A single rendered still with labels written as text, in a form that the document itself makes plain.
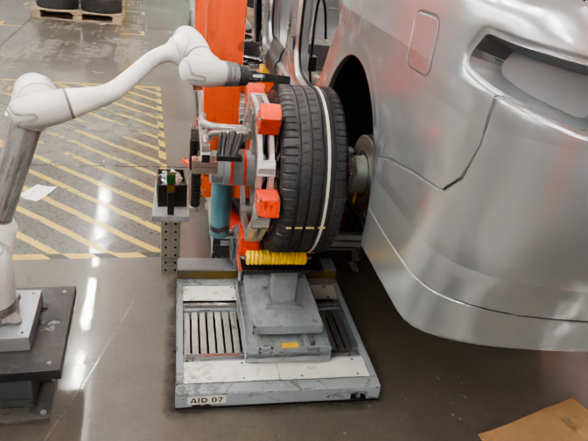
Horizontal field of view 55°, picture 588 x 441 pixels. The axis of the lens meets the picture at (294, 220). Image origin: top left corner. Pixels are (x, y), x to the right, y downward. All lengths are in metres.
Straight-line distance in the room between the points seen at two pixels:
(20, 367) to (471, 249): 1.50
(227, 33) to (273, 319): 1.22
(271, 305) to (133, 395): 0.67
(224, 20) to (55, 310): 1.34
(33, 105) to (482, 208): 1.36
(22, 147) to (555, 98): 1.66
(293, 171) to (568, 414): 1.60
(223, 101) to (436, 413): 1.61
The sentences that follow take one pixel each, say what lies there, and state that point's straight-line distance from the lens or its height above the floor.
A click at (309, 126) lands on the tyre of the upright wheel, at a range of 1.98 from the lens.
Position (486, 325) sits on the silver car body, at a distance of 1.55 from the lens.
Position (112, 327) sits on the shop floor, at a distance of 2.73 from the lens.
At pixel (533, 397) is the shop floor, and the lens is 2.79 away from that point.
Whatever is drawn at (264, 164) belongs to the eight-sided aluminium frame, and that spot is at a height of 0.97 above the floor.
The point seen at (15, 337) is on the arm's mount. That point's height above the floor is 0.36.
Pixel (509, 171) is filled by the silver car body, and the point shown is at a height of 1.28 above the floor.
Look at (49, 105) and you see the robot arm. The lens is 1.94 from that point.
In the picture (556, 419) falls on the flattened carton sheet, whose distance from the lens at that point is 2.72.
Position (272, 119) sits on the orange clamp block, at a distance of 1.92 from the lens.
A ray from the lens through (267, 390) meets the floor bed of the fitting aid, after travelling 2.31.
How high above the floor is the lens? 1.69
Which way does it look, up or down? 27 degrees down
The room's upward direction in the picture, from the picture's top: 7 degrees clockwise
